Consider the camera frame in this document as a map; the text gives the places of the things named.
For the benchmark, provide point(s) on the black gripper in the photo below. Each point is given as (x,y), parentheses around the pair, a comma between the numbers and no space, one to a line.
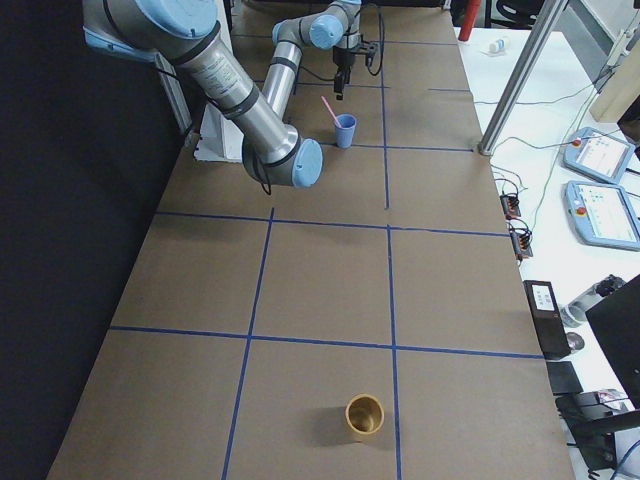
(343,59)

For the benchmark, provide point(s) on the blue ribbed cup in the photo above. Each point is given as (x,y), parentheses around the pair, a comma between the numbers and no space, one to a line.
(345,130)

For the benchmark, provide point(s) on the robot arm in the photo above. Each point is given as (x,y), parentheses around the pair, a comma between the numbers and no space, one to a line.
(188,35)

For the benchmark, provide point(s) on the yellow ribbed cup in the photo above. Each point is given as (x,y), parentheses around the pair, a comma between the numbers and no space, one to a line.
(364,417)

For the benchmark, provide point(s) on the red cylinder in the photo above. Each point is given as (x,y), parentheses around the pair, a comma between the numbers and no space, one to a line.
(471,11)

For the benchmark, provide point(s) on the white plastic bottle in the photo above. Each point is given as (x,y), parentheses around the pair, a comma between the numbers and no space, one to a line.
(498,46)

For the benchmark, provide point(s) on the black power adapter left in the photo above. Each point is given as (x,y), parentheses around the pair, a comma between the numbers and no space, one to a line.
(510,205)

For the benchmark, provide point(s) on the black power adapter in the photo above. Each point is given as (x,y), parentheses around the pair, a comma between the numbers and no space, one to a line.
(510,205)
(521,242)

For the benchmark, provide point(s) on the black power adapter right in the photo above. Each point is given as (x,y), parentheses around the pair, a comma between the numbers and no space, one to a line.
(521,242)

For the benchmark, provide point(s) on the upper teach pendant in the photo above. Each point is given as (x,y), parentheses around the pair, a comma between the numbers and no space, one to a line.
(597,155)

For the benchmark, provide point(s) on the teach pendant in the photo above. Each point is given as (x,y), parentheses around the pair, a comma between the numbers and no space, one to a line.
(597,155)
(602,215)

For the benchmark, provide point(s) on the lower teach pendant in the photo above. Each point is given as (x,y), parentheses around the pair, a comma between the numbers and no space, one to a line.
(602,215)

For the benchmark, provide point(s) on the black box with label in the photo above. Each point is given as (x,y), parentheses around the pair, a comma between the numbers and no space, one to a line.
(546,319)

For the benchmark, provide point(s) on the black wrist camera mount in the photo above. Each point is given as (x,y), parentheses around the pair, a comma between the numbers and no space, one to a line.
(368,49)

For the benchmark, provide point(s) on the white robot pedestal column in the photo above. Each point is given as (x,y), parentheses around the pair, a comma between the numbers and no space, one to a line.
(220,139)

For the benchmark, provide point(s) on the aluminium frame post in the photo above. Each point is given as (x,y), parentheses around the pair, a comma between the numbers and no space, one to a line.
(537,38)

